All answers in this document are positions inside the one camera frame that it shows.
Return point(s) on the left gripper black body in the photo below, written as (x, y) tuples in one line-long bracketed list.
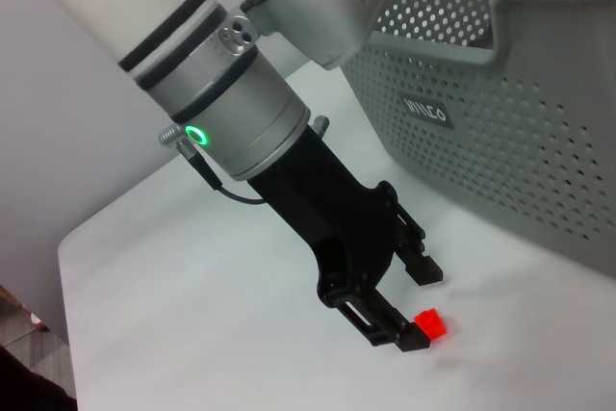
[(337, 218)]

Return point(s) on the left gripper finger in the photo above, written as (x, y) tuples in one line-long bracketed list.
[(426, 274), (385, 329)]

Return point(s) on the small red toy brick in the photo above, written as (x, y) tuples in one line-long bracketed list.
[(430, 324)]

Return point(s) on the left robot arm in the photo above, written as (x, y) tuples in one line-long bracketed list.
[(144, 21)]

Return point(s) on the grey-green perforated storage basket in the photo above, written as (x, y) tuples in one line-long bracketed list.
[(481, 141)]

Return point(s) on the black bulky floor object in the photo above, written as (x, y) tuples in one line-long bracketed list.
[(29, 382)]

